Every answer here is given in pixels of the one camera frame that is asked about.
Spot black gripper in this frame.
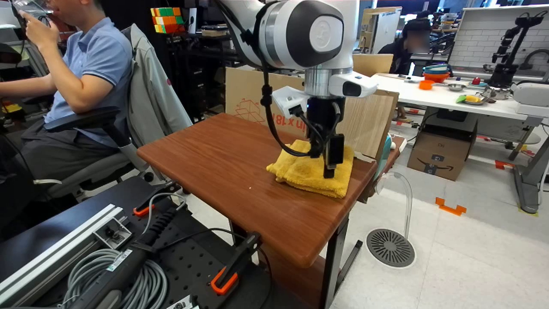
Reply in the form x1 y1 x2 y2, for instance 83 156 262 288
306 97 344 178

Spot yellow towel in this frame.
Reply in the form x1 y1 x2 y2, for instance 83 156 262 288
265 146 353 197

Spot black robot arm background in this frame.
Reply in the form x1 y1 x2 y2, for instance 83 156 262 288
486 13 543 87

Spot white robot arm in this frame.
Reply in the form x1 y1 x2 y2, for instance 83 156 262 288
214 0 371 178

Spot light wooden board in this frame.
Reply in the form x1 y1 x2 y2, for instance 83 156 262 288
337 91 397 161

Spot open cardboard box behind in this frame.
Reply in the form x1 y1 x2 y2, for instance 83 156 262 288
353 53 392 75

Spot large brown cardboard box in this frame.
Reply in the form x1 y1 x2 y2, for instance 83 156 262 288
224 65 306 137

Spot black table leg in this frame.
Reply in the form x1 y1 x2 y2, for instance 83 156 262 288
318 219 363 309

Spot orange bowl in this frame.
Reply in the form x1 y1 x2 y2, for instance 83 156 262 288
418 79 433 91

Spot round floor drain grate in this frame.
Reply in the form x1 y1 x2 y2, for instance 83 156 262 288
366 228 414 267

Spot small cardboard box on floor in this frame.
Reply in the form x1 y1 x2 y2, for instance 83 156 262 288
406 118 476 180

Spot person in black shirt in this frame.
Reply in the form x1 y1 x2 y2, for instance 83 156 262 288
380 17 430 73

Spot grey office chair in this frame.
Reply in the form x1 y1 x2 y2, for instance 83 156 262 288
34 24 191 200

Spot white pegboard panel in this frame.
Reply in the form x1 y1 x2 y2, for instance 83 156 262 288
449 3 549 77

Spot colourful cube stack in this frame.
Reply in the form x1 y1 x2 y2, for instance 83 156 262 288
150 7 184 34

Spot white work table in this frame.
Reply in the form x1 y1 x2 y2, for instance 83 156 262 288
373 73 549 213

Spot man in blue polo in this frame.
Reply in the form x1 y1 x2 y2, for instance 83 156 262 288
0 0 131 178

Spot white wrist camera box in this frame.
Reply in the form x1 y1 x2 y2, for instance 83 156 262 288
272 85 308 116

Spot orange bracket on floor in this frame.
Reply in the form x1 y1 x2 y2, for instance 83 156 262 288
435 197 466 216

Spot orange-handled black clamp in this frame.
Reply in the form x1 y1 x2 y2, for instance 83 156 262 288
209 233 260 297

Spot coiled grey cables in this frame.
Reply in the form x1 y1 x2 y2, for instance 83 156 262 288
58 247 169 309

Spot aluminium extrusion rail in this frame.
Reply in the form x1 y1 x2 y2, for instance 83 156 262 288
0 204 121 302

